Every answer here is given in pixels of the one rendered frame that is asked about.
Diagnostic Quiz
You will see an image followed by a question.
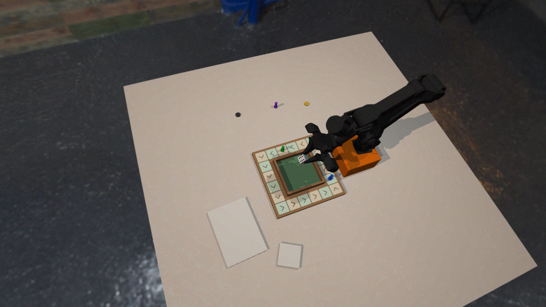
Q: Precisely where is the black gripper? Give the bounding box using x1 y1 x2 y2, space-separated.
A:
301 123 343 173

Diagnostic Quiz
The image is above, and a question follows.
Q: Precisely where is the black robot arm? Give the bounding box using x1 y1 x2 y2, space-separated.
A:
312 74 446 154

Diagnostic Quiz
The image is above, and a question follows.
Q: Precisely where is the white die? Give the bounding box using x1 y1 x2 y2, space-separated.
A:
298 154 308 164

